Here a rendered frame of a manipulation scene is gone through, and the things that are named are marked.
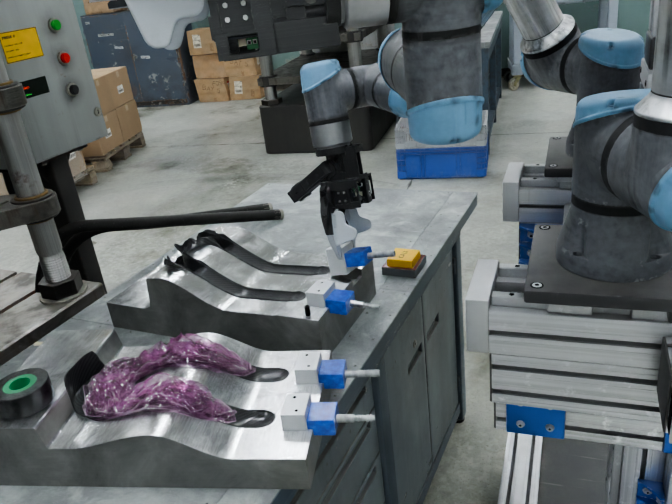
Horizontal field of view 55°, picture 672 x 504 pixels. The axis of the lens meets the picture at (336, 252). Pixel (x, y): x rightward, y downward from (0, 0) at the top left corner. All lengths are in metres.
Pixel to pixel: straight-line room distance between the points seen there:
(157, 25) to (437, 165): 3.90
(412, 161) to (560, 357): 3.54
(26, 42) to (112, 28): 6.70
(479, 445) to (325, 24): 1.75
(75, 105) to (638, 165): 1.45
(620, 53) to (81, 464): 1.14
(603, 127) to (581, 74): 0.52
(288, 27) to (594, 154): 0.42
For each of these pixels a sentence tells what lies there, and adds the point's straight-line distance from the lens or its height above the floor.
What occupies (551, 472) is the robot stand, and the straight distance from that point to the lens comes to 1.82.
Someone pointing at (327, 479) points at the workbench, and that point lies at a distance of 1.27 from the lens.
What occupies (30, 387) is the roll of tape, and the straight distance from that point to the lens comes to 1.06.
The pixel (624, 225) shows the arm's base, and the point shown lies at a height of 1.11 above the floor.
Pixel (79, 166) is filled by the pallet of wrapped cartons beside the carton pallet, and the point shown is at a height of 0.19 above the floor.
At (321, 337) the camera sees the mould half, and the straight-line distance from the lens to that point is 1.15.
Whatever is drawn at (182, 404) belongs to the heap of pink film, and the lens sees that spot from 0.98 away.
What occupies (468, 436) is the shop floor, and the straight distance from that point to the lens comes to 2.22.
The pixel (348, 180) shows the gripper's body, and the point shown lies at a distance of 1.18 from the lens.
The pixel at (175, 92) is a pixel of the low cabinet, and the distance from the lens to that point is 8.22.
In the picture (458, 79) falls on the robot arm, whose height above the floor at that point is 1.35.
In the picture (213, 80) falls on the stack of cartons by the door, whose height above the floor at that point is 0.25.
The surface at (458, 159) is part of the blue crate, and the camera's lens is 4.40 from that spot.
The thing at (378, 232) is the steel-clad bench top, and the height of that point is 0.80.
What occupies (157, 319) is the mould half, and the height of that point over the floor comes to 0.84.
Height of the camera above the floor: 1.47
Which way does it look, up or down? 25 degrees down
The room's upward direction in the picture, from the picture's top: 7 degrees counter-clockwise
